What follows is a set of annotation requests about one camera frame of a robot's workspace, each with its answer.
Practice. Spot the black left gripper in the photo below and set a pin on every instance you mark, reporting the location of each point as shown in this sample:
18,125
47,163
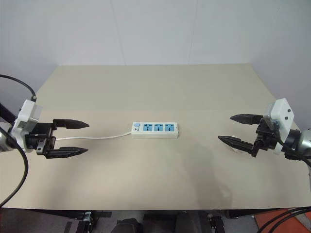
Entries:
41,139

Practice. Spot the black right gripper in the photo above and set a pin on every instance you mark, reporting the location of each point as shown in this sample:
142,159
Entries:
266,139

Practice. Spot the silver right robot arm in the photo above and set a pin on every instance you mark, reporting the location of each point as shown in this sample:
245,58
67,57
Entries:
300,140

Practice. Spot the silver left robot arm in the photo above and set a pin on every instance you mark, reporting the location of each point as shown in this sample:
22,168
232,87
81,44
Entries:
3,139

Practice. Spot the white plug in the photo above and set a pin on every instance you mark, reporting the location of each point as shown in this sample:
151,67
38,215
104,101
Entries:
239,151

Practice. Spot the white power strip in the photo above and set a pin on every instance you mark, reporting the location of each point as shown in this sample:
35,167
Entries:
155,133

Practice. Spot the metal table clamp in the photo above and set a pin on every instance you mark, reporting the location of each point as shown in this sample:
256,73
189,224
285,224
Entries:
88,216

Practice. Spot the dark rounded shape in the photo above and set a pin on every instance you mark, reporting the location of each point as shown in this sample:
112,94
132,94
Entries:
127,225

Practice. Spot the orange red floor mat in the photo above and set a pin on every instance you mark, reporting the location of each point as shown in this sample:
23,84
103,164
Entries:
298,224

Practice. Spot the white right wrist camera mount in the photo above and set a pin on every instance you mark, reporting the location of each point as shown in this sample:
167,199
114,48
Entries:
280,114

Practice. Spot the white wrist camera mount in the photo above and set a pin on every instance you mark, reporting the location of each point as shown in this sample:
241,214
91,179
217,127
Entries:
25,116
280,114

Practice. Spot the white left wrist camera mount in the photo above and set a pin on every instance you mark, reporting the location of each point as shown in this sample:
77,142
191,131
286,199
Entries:
25,116

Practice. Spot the black frame bar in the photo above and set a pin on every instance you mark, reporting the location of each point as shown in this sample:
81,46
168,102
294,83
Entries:
6,114

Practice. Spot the black table frame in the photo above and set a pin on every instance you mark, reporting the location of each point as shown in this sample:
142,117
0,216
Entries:
155,210

